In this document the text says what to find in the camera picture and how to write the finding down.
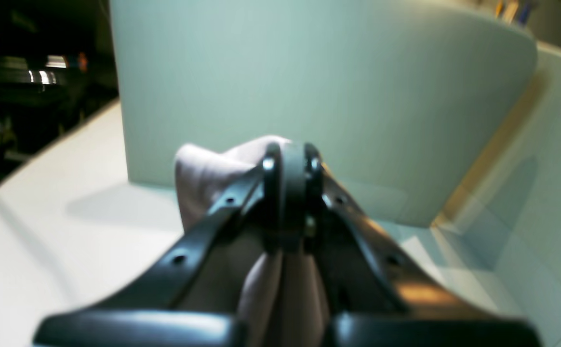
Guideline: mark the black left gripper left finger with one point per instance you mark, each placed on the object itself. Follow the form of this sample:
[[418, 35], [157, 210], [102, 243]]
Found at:
[[144, 313]]

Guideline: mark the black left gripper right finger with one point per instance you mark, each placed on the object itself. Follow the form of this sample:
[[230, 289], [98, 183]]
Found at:
[[376, 293]]

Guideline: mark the mauve grey t-shirt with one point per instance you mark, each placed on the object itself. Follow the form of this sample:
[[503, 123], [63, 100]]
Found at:
[[282, 300]]

